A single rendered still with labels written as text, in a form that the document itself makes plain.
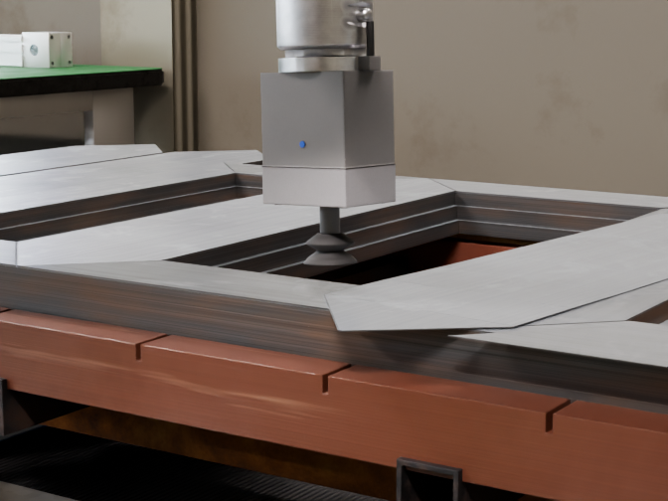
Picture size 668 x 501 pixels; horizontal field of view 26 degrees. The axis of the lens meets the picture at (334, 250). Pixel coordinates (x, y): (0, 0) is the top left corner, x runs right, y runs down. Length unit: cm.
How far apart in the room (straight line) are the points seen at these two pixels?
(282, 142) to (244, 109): 340
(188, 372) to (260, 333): 6
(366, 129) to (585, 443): 30
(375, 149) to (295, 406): 21
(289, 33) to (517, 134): 292
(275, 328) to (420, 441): 17
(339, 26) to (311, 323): 23
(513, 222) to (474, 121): 234
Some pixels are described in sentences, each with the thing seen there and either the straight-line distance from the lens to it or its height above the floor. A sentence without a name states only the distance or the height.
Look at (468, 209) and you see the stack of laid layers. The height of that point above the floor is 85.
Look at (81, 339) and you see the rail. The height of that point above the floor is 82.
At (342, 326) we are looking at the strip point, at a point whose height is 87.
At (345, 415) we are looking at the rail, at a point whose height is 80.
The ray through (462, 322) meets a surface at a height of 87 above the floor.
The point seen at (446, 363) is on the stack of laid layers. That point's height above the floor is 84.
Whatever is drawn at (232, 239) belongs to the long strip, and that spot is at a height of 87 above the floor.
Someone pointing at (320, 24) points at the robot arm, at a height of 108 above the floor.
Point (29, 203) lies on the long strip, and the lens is 171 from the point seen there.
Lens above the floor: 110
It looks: 10 degrees down
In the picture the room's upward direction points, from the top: straight up
